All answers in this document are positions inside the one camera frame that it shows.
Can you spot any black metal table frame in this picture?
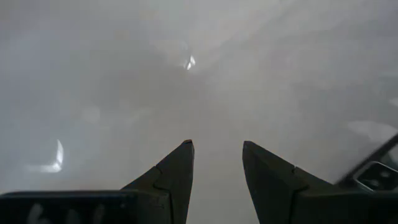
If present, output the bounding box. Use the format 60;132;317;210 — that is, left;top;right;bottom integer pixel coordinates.
335;133;398;193

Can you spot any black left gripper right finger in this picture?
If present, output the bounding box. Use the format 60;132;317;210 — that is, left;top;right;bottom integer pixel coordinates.
242;140;343;224

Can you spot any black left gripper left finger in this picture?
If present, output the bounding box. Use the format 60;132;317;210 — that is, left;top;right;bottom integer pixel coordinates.
120;139;195;224

